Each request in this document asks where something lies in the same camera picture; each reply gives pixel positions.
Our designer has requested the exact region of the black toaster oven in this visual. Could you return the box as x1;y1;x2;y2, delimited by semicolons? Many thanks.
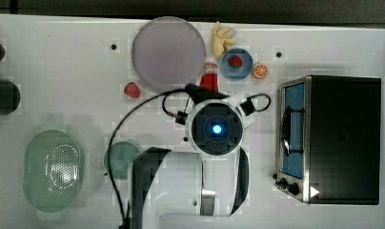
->
274;75;381;205

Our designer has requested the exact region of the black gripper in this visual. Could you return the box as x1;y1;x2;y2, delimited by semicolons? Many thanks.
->
185;84;227;104

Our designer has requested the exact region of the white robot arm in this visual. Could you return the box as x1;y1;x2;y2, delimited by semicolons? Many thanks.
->
126;84;255;229

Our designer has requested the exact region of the red ketchup bottle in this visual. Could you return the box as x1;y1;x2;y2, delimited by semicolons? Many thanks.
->
199;56;219;92

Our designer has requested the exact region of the black pot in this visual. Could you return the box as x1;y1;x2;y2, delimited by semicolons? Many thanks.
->
0;79;21;115

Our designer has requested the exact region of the green cup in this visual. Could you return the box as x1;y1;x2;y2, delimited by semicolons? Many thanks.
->
104;141;141;179

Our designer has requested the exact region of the small red berry toy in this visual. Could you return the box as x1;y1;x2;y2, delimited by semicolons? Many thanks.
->
229;55;243;69

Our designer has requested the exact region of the blue bowl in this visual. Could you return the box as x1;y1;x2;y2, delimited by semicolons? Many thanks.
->
219;48;253;80

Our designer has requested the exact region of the red toy strawberry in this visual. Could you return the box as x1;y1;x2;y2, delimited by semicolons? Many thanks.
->
124;82;141;98

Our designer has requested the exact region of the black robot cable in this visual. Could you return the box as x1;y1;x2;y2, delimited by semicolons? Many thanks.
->
107;89;194;229

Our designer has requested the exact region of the orange slice toy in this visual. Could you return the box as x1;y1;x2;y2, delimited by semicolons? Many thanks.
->
252;62;269;79

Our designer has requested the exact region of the green perforated colander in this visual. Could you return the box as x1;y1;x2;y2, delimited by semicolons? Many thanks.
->
23;123;84;221

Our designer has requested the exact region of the round grey plate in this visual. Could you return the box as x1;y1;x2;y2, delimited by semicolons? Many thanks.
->
132;16;206;93

